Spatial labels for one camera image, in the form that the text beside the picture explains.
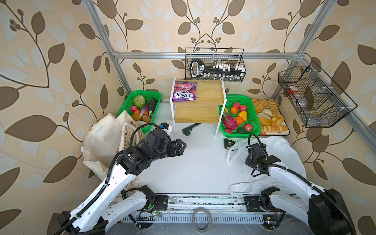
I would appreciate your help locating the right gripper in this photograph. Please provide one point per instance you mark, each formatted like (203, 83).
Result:
(247, 160)

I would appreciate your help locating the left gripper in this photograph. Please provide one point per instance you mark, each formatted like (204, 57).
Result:
(180, 150)

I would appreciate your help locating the white plastic grocery bag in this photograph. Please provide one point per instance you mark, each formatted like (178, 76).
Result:
(279, 152)

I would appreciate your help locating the orange fruit large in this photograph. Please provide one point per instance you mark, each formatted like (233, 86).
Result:
(239, 120)

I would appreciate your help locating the pink dragon fruit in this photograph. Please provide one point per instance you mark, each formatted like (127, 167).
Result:
(228, 121)

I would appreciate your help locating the yellow bell pepper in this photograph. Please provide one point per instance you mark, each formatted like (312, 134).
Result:
(244, 115)

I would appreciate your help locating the cream canvas tote bag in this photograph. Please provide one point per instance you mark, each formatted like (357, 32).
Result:
(105, 139)

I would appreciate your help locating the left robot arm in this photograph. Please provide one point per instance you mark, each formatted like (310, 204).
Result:
(97, 214)

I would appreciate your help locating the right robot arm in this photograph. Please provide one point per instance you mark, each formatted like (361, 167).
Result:
(324, 211)

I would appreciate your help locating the dark green avocado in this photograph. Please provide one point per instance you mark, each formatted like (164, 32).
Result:
(242, 130)

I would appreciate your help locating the bread tray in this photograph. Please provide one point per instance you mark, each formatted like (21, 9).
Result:
(271, 121)

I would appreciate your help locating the right green basket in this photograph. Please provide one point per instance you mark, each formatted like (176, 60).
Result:
(252, 117)

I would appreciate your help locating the green basket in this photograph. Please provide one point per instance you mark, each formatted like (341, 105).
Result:
(136, 117)
(252, 117)

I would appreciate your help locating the white wooden two-tier shelf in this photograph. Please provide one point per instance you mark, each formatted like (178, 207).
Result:
(207, 108)

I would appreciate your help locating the orange fruit small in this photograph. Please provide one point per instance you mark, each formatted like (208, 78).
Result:
(234, 110)

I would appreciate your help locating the purple Fox's candy bag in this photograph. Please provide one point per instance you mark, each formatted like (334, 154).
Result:
(184, 91)

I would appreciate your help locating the left green basket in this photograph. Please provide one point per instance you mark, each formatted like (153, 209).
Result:
(136, 117)

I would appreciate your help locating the green cabbage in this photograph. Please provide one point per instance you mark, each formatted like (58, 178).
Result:
(139, 101)

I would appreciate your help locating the tape roll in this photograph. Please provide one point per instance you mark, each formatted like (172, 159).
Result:
(201, 215)

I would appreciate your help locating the plastic bottle red cap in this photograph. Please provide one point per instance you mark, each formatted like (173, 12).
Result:
(299, 101)

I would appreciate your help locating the right black wire basket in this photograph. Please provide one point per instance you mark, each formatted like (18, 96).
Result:
(328, 103)

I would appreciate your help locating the black wire basket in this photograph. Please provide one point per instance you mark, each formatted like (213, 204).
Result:
(328, 103)
(210, 55)

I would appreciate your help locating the back black wire basket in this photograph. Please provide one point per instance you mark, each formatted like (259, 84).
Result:
(210, 55)

